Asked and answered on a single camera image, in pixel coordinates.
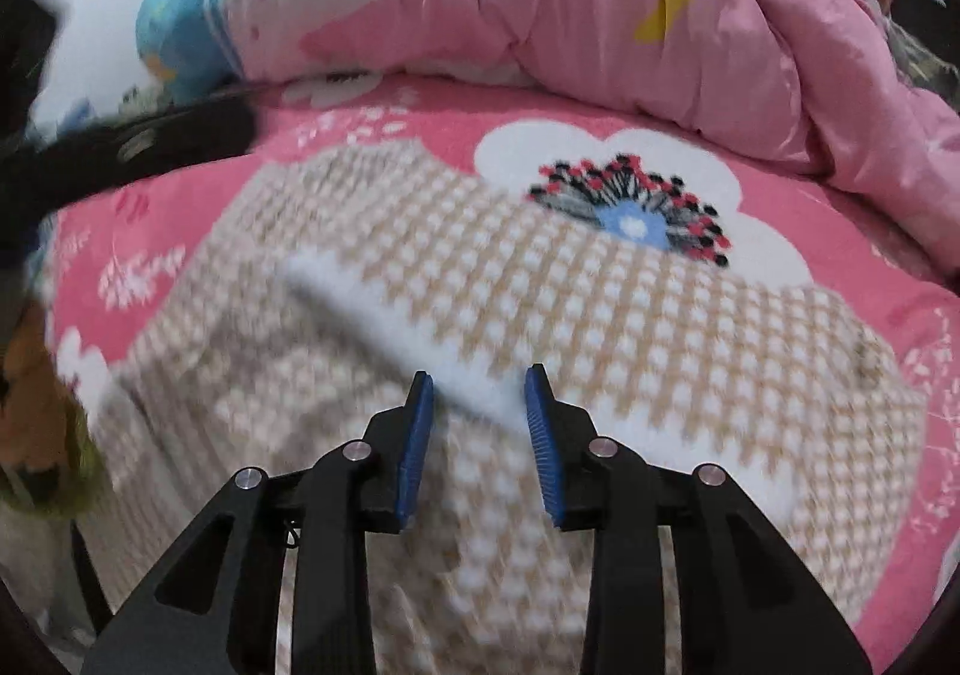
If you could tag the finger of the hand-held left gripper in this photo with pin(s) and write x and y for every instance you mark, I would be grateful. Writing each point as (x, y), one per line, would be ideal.
(165, 139)

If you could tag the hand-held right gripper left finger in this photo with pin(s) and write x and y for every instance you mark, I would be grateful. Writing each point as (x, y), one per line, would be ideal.
(416, 450)

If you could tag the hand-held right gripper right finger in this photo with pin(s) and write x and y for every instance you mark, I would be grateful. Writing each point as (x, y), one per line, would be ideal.
(544, 450)

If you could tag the beige checked fleece garment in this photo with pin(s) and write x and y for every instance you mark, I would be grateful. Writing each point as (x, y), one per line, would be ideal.
(600, 315)

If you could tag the yellow green plush toy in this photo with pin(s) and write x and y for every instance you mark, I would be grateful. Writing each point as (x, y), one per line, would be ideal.
(37, 420)

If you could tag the pink floral bed sheet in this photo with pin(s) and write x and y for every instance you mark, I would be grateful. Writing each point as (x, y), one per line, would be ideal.
(420, 112)

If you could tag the grey patterned cloth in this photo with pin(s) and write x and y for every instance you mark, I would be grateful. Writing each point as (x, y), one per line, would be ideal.
(926, 64)

